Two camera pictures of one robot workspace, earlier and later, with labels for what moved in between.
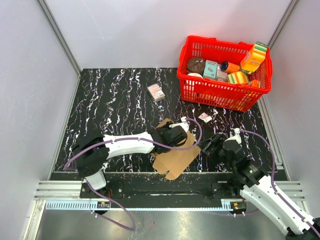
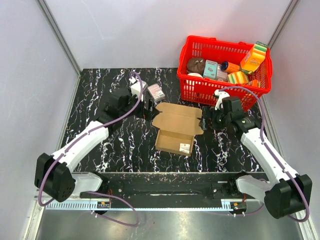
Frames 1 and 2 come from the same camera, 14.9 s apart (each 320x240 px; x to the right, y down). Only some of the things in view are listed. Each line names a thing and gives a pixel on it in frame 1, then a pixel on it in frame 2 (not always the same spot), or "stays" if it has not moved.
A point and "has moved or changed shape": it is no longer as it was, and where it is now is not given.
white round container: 195,74 stays
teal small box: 210,69 stays
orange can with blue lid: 229,67 stays
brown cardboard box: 173,162 -> 177,124
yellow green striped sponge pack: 238,78 stays
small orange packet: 254,83 stays
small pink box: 156,92 stays
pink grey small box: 222,75 stays
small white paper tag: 204,116 has moved or changed shape
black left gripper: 166,126 -> 147,114
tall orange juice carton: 254,58 stays
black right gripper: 216,139 -> 210,112
